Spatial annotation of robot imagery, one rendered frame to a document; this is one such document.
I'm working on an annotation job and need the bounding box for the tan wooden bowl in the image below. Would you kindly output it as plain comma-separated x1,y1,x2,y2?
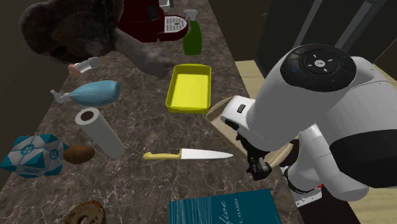
205,95,295,169

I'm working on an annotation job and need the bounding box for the teal book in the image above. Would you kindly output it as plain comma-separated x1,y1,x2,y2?
168,188,283,224

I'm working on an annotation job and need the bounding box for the dark robot stand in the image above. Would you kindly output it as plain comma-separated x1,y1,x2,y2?
296,194,361,224

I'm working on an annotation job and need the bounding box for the yellow rectangular tray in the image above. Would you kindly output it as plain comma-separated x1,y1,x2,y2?
165,63,212,115

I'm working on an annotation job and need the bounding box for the green spray bottle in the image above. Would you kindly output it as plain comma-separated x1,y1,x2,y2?
182,8,204,56

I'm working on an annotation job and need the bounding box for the white paper towel roll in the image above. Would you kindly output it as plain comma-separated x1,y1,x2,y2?
74,106,127,159

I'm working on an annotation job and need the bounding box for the light blue squeeze bottle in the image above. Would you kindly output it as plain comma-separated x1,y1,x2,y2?
50,80,121,108

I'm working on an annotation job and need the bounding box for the brown round disc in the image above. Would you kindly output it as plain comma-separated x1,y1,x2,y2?
64,200,107,224

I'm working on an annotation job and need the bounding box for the brown egg-shaped object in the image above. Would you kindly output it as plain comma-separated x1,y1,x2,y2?
62,144,96,165

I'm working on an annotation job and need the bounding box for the dark red coffee machine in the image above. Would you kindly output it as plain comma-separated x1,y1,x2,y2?
118,0,190,43

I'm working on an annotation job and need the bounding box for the silver and pink tube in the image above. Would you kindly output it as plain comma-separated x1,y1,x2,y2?
67,56,108,78

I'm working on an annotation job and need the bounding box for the blue and white cube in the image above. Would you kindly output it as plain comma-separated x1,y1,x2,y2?
0,133,70,179

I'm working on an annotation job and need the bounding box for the dark brown plush toy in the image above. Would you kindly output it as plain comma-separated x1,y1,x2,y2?
18,0,175,79

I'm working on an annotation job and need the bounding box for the yellow handled kitchen knife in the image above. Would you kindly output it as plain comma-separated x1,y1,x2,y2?
142,148,235,162

